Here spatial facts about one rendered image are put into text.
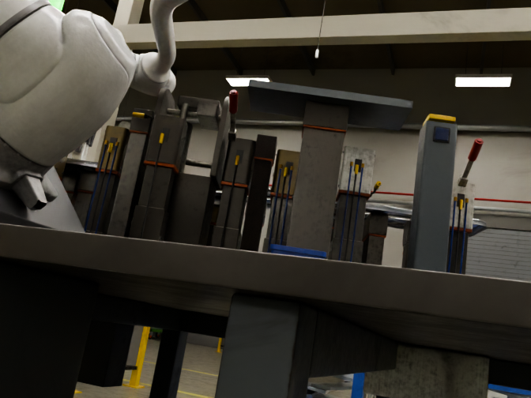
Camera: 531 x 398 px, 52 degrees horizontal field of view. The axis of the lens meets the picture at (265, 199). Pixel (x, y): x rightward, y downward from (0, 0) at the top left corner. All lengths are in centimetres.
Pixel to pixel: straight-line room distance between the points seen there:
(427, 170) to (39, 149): 79
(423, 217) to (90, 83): 74
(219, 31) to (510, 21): 260
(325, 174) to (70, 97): 59
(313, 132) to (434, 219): 33
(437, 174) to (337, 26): 404
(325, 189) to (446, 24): 397
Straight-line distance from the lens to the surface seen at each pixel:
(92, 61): 85
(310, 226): 118
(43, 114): 87
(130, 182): 138
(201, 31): 568
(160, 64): 176
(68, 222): 100
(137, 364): 512
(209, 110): 140
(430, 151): 127
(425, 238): 122
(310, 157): 122
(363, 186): 138
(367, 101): 125
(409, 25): 511
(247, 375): 59
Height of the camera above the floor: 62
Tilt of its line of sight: 14 degrees up
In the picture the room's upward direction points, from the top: 9 degrees clockwise
